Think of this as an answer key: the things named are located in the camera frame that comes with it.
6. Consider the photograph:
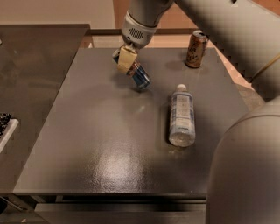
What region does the beige taped gripper finger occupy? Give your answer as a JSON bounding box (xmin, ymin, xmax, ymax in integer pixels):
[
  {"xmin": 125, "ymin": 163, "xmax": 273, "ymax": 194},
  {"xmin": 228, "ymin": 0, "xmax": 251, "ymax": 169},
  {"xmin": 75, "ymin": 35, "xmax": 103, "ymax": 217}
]
[{"xmin": 117, "ymin": 45, "xmax": 137, "ymax": 74}]

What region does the red bull can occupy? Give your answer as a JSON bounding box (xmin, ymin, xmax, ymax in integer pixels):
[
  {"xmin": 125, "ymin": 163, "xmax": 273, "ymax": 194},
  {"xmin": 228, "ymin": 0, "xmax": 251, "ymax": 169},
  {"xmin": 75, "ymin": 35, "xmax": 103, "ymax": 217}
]
[{"xmin": 112, "ymin": 47, "xmax": 151, "ymax": 89}]

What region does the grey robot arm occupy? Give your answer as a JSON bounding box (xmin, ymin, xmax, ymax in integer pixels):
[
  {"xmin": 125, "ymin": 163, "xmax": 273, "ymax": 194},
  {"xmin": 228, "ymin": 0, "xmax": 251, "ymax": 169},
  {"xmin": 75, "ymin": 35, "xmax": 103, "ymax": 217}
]
[{"xmin": 122, "ymin": 0, "xmax": 280, "ymax": 224}]

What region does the brown gold soda can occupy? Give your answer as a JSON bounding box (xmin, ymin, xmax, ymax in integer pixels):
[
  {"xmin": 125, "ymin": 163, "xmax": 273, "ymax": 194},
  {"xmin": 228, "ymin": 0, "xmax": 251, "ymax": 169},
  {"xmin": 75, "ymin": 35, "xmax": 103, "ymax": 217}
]
[{"xmin": 185, "ymin": 30, "xmax": 208, "ymax": 68}]

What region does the clear plastic water bottle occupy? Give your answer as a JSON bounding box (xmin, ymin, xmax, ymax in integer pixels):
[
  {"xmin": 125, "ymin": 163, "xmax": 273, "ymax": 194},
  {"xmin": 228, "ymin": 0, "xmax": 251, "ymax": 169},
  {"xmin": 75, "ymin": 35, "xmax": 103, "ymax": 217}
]
[{"xmin": 169, "ymin": 84, "xmax": 196, "ymax": 147}]

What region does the white tray with black items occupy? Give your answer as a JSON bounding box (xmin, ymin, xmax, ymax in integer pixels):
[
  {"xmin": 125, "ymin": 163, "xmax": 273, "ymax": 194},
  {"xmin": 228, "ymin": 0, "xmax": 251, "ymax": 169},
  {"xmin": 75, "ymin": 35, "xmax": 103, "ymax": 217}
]
[{"xmin": 0, "ymin": 113, "xmax": 19, "ymax": 153}]

